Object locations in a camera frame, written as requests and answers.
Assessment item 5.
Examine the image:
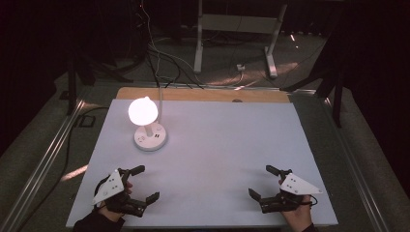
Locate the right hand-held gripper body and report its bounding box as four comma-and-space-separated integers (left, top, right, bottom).
259, 169, 324, 215

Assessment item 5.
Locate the white round-head desk lamp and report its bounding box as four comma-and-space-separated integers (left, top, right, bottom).
128, 96, 169, 153

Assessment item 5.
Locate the black metal stand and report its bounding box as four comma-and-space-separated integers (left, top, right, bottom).
279, 32, 345, 129
65, 47, 133, 116

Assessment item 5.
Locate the person's right hand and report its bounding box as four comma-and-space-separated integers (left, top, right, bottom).
280, 194, 314, 232

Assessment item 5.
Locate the aluminium floor rail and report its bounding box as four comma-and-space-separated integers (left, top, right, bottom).
0, 96, 90, 232
322, 96, 399, 232

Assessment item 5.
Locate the white metal stand frame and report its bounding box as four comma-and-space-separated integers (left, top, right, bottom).
192, 0, 288, 79

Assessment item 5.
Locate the white table cover sheet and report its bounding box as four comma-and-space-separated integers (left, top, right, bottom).
65, 98, 339, 229

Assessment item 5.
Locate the black floor socket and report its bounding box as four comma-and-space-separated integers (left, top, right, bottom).
76, 114, 97, 128

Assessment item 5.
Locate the black floor cable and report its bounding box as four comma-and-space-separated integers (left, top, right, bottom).
15, 105, 110, 232

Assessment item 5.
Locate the bundle of black floor cables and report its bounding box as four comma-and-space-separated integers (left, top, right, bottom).
145, 44, 205, 90

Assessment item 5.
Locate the person's left hand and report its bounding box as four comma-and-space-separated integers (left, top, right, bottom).
96, 205, 126, 223

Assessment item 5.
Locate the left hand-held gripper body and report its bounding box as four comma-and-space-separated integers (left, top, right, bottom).
91, 167, 147, 218

